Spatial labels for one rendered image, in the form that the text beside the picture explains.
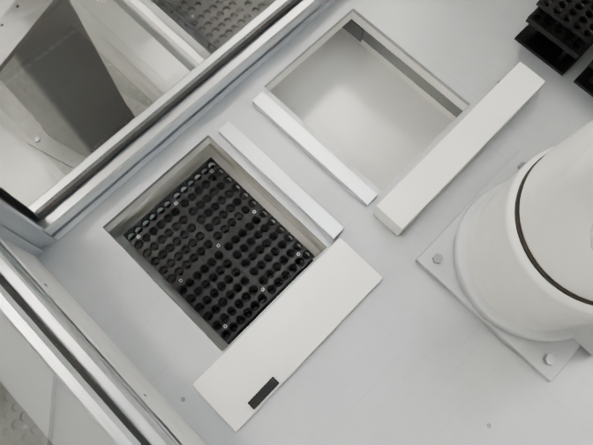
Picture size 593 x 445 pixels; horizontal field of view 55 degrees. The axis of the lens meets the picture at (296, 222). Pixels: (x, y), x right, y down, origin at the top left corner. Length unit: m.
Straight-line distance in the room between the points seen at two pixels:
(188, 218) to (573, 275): 0.52
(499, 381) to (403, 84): 0.53
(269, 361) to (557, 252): 0.37
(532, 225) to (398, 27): 0.45
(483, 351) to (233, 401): 0.33
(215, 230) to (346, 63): 0.40
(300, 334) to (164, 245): 0.25
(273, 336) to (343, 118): 0.42
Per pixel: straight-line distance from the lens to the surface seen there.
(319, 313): 0.75
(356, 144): 0.97
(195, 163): 0.95
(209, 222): 0.85
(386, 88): 1.03
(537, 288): 0.66
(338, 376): 0.76
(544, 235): 0.61
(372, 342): 0.77
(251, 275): 0.82
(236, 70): 0.85
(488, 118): 0.87
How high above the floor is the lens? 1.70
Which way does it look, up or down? 73 degrees down
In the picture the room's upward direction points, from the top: 4 degrees clockwise
